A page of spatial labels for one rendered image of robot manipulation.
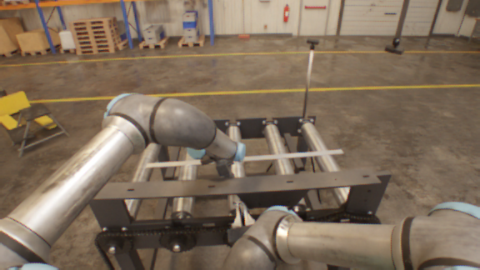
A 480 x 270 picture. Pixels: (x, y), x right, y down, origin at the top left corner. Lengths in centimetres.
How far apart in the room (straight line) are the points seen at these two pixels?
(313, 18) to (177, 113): 993
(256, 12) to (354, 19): 387
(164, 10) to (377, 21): 821
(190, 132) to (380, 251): 44
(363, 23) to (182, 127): 1085
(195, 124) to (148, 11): 967
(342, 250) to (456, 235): 19
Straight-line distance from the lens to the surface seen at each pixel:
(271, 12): 1000
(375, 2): 1133
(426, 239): 48
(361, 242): 54
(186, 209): 132
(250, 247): 65
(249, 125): 198
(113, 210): 125
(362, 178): 117
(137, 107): 61
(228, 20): 986
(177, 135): 57
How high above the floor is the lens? 190
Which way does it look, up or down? 30 degrees down
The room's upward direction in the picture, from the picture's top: 1 degrees counter-clockwise
